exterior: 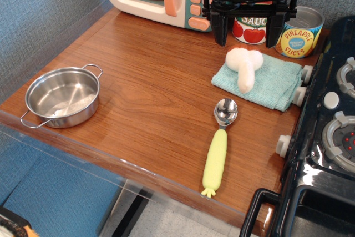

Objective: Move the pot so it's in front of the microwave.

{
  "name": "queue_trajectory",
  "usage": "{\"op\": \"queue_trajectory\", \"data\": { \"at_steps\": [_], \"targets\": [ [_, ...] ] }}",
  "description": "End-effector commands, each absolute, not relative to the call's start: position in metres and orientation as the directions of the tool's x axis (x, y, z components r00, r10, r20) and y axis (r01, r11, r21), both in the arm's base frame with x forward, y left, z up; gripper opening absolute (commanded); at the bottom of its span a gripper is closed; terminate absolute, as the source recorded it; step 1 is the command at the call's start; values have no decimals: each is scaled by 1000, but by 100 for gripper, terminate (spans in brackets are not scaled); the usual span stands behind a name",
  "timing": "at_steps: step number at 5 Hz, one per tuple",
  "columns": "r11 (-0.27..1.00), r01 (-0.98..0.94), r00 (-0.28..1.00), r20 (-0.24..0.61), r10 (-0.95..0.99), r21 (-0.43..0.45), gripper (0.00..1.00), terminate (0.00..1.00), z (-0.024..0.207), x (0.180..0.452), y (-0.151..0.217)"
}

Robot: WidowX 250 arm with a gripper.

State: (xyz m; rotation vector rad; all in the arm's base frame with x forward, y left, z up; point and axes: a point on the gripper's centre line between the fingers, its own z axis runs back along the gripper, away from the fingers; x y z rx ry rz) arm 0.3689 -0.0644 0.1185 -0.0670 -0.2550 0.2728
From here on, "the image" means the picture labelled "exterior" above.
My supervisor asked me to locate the tomato sauce can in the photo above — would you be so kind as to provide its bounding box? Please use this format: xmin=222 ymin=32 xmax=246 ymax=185
xmin=232 ymin=17 xmax=267 ymax=44

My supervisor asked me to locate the small stainless steel pot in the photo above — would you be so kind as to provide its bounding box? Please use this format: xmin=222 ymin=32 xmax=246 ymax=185
xmin=20 ymin=64 xmax=103 ymax=129

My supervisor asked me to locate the teal folded cloth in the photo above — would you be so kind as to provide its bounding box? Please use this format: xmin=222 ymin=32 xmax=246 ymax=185
xmin=211 ymin=54 xmax=303 ymax=112

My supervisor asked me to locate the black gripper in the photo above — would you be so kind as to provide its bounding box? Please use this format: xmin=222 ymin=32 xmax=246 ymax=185
xmin=202 ymin=0 xmax=297 ymax=48

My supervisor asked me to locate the spoon with yellow-green handle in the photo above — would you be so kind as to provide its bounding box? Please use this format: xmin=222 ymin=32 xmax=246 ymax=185
xmin=201 ymin=98 xmax=238 ymax=198

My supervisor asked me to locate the orange fuzzy object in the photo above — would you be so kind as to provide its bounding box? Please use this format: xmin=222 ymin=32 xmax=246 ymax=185
xmin=1 ymin=217 xmax=39 ymax=237

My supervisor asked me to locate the plush white mushroom toy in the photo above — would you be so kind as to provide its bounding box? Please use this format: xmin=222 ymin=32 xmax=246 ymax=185
xmin=225 ymin=46 xmax=264 ymax=94

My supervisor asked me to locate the black table leg base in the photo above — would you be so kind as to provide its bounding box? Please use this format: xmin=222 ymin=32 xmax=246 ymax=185
xmin=112 ymin=188 xmax=153 ymax=237

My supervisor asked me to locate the black toy stove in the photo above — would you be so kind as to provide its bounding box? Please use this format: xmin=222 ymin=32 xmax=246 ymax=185
xmin=240 ymin=16 xmax=354 ymax=236

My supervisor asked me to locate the pineapple slices can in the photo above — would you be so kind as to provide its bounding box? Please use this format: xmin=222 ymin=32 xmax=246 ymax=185
xmin=275 ymin=6 xmax=324 ymax=59

